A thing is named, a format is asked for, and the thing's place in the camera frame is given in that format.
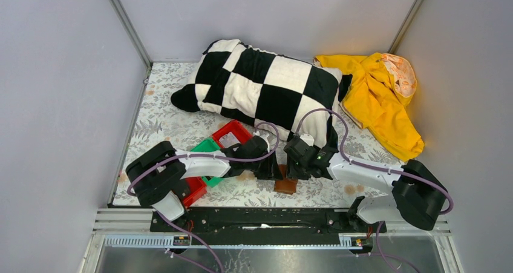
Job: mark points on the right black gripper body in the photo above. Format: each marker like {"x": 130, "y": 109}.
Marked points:
{"x": 296, "y": 165}

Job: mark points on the yellow cloth garment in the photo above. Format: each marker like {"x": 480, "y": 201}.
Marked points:
{"x": 375, "y": 93}

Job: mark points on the red bin with black wallet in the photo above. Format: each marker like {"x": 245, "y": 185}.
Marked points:
{"x": 197, "y": 189}

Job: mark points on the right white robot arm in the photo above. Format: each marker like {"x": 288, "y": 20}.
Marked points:
{"x": 411, "y": 192}

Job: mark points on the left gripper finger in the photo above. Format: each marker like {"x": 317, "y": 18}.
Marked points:
{"x": 274, "y": 169}
{"x": 262, "y": 172}

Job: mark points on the white id card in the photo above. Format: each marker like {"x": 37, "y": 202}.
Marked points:
{"x": 228, "y": 139}

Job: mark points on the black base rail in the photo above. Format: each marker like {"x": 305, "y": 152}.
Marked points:
{"x": 267, "y": 226}

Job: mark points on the green plastic bin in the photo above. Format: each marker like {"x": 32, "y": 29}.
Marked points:
{"x": 208, "y": 145}

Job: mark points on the black white checkered pillow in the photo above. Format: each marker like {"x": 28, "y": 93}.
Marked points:
{"x": 254, "y": 86}

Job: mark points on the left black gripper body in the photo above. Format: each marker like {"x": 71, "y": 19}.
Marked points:
{"x": 267, "y": 166}

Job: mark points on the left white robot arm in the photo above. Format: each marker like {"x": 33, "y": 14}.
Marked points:
{"x": 154, "y": 175}

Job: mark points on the brown leather card holder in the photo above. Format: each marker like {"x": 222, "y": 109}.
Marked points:
{"x": 285, "y": 186}

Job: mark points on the floral table mat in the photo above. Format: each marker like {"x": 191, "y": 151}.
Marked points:
{"x": 159, "y": 120}

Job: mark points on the red bin with card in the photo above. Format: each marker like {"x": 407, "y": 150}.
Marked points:
{"x": 235, "y": 127}

